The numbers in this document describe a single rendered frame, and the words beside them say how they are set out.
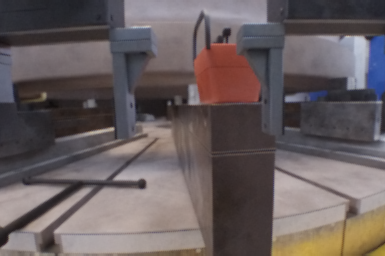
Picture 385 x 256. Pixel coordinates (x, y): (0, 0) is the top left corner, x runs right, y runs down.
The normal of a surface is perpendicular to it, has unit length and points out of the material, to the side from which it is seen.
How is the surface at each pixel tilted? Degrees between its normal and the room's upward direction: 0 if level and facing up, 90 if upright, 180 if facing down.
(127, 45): 90
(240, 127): 90
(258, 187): 90
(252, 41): 90
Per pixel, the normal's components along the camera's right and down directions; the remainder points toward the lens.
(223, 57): 0.15, 0.22
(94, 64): -0.07, 0.11
